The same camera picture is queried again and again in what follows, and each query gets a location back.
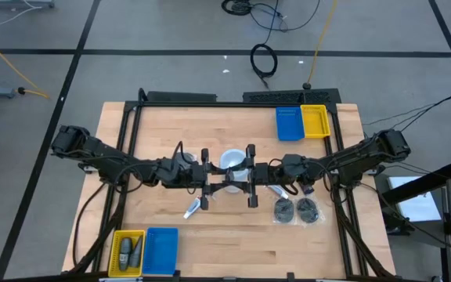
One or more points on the silver mounting plate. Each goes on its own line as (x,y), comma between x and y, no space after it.
(87,169)

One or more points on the blue plastic basket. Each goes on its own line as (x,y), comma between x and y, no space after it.
(289,125)
(161,250)

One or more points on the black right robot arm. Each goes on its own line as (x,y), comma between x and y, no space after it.
(351,158)

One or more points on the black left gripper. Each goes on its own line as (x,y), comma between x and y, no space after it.
(198,174)

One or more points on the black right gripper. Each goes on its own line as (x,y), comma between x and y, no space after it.
(262,173)

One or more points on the black perforated box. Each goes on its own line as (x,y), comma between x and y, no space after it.
(292,96)

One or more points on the white tube with red crimp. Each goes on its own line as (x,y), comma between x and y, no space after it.
(191,210)

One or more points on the black metal table frame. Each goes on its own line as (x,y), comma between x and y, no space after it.
(210,104)

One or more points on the white glossy board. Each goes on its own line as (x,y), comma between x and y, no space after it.
(419,205)

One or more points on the yellow plastic basket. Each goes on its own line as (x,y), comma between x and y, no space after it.
(315,121)
(114,258)

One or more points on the black flat box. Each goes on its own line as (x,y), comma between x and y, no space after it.
(182,96)

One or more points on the bagged black round pad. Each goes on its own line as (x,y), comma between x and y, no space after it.
(284,210)
(186,158)
(307,210)

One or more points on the white plastic cup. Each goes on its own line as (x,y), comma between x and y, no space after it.
(232,158)

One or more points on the black desk bar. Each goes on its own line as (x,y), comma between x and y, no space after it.
(425,181)

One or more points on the grey squeeze tube with label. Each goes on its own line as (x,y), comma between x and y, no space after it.
(125,254)

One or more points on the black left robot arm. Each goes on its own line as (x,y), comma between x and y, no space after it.
(104,154)

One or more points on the white toothpaste tube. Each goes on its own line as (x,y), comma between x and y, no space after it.
(279,192)

